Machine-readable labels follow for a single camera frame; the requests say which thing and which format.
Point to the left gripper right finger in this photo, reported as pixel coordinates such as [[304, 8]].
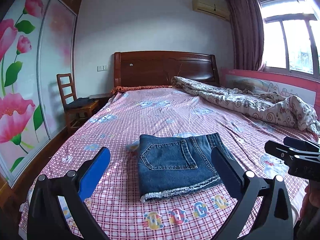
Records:
[[274, 219]]

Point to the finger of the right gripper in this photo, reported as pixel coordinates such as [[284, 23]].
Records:
[[288, 154], [301, 145]]

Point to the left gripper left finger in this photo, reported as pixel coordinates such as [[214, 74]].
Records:
[[46, 219]]

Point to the blue denim jeans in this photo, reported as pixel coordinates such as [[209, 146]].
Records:
[[173, 166]]

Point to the person's right hand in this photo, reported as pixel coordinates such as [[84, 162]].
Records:
[[311, 197]]

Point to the floral patterned quilt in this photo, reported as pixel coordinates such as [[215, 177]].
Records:
[[289, 111]]

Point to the wooden furniture at left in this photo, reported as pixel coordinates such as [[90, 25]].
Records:
[[8, 213]]

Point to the pink checkered bed sheet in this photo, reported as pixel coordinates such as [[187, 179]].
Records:
[[168, 112]]

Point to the wooden chair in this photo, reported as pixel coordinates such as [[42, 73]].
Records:
[[76, 110]]

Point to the dark cloth on chair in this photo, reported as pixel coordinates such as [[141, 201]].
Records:
[[78, 103]]

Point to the orange fringed pillow cover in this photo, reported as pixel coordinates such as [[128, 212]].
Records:
[[121, 89]]

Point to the dark wooden headboard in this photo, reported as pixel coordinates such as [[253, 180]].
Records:
[[156, 68]]

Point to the purple curtain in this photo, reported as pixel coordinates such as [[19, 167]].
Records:
[[248, 34]]

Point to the floral sliding wardrobe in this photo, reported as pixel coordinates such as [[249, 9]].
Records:
[[37, 43]]

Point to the pink cartoon bed rail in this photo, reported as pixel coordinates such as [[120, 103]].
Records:
[[284, 85]]

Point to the window with frame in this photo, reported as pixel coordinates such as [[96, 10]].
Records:
[[291, 42]]

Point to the white wall switch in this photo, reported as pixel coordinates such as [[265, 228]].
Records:
[[101, 68]]

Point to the wall air conditioner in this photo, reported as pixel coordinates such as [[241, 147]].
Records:
[[214, 9]]

